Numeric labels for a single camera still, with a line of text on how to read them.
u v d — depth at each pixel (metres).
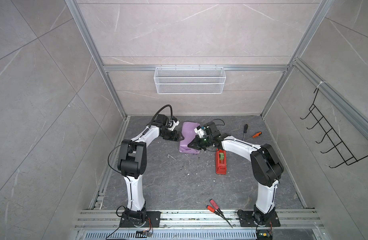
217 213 0.75
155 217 0.73
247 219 0.73
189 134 0.98
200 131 0.87
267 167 0.52
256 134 1.07
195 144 0.80
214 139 0.73
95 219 0.75
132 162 0.54
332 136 0.67
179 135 0.88
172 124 0.87
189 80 1.01
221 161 0.89
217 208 0.76
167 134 0.84
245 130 1.10
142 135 0.60
